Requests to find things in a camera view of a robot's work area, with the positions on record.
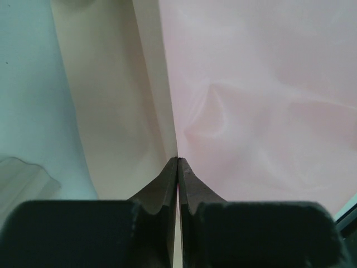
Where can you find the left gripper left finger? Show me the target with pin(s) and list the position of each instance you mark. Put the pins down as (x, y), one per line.
(137, 232)

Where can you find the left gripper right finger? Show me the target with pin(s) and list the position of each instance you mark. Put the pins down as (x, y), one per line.
(219, 233)

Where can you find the cream printed ribbon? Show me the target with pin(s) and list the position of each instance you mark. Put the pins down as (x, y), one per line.
(21, 181)

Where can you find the pink wrapping paper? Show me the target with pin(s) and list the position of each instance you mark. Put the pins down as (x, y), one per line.
(258, 96)

